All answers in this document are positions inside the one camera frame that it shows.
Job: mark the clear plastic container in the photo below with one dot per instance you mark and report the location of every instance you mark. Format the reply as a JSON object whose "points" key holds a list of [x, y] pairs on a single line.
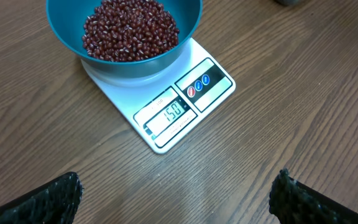
{"points": [[289, 2]]}

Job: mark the blue metal bowl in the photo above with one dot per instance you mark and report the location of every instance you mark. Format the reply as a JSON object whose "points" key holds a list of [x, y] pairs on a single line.
{"points": [[67, 17]]}

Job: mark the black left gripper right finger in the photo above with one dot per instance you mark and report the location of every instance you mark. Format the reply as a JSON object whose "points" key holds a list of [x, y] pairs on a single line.
{"points": [[295, 203]]}

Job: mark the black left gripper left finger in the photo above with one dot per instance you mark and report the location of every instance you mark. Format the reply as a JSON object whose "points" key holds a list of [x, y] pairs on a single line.
{"points": [[56, 201]]}

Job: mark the red beans in bowl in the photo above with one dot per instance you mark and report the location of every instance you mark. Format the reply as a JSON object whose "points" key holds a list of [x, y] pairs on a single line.
{"points": [[128, 31]]}

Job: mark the white digital kitchen scale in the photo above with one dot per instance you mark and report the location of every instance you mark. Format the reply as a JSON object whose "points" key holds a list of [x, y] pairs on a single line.
{"points": [[164, 107]]}

